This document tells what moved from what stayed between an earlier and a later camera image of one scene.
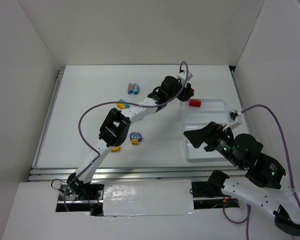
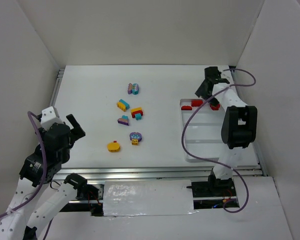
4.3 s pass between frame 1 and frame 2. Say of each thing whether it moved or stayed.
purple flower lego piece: stayed
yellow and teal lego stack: stayed
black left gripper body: moved
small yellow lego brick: stayed
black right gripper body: moved
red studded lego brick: stayed
